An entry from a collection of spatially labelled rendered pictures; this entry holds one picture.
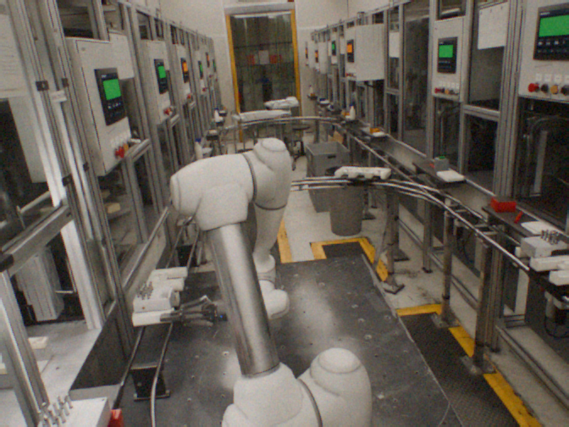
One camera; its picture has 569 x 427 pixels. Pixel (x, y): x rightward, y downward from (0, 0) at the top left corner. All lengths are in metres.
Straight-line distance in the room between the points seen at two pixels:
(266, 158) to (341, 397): 0.62
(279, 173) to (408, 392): 0.81
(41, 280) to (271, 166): 0.89
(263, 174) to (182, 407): 0.81
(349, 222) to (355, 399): 3.13
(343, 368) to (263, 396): 0.21
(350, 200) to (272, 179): 3.03
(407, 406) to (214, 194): 0.86
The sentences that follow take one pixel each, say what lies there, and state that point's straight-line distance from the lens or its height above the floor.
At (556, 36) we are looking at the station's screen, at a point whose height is 1.68.
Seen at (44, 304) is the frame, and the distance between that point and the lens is 1.69.
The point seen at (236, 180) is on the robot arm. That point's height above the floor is 1.42.
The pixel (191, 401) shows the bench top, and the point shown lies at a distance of 1.56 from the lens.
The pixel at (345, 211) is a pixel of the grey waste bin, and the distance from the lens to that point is 4.16.
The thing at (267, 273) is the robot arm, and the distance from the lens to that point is 1.59.
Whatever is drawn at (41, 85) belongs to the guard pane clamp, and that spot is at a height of 1.67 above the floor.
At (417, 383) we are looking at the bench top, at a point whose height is 0.68.
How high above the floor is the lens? 1.70
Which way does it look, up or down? 20 degrees down
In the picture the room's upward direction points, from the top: 5 degrees counter-clockwise
